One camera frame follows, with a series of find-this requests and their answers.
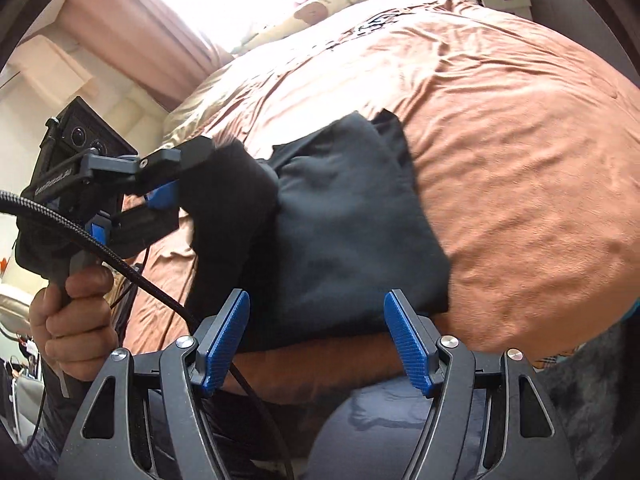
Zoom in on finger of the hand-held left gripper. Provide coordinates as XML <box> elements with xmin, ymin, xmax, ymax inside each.
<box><xmin>135</xmin><ymin>135</ymin><xmax>217</xmax><ymax>183</ymax></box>
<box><xmin>117</xmin><ymin>180</ymin><xmax>182</xmax><ymax>253</ymax></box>

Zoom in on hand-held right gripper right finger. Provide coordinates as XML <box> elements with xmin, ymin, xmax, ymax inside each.
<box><xmin>382</xmin><ymin>287</ymin><xmax>583</xmax><ymax>480</ymax></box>

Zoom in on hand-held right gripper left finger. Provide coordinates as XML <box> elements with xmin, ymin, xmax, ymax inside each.
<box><xmin>57</xmin><ymin>287</ymin><xmax>251</xmax><ymax>480</ymax></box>

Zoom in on black t-shirt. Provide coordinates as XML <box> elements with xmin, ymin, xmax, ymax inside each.
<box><xmin>185</xmin><ymin>110</ymin><xmax>451</xmax><ymax>356</ymax></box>

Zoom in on person's left hand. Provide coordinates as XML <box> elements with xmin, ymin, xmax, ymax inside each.
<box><xmin>27</xmin><ymin>266</ymin><xmax>120</xmax><ymax>382</ymax></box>

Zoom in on beige bed cover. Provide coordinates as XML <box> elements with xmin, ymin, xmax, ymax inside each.
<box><xmin>160</xmin><ymin>50</ymin><xmax>301</xmax><ymax>156</ymax></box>

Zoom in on cream padded headboard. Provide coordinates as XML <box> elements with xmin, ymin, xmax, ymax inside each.
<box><xmin>75</xmin><ymin>82</ymin><xmax>173</xmax><ymax>161</ymax></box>

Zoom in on person's grey patterned pants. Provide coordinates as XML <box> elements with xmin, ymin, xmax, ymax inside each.
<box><xmin>210</xmin><ymin>375</ymin><xmax>501</xmax><ymax>480</ymax></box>

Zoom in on pink curtain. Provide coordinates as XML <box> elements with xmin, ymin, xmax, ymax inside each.
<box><xmin>70</xmin><ymin>0</ymin><xmax>236</xmax><ymax>111</ymax></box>

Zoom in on dark grey fuzzy rug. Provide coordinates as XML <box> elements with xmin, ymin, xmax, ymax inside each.
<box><xmin>540</xmin><ymin>320</ymin><xmax>636</xmax><ymax>466</ymax></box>

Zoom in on bear-print window cushion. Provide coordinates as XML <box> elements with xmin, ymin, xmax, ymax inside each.
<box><xmin>240</xmin><ymin>0</ymin><xmax>391</xmax><ymax>56</ymax></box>

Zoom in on orange blanket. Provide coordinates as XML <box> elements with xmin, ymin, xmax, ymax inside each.
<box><xmin>120</xmin><ymin>0</ymin><xmax>640</xmax><ymax>406</ymax></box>

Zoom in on black braided cable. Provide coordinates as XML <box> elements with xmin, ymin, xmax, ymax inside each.
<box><xmin>0</xmin><ymin>190</ymin><xmax>296</xmax><ymax>480</ymax></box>

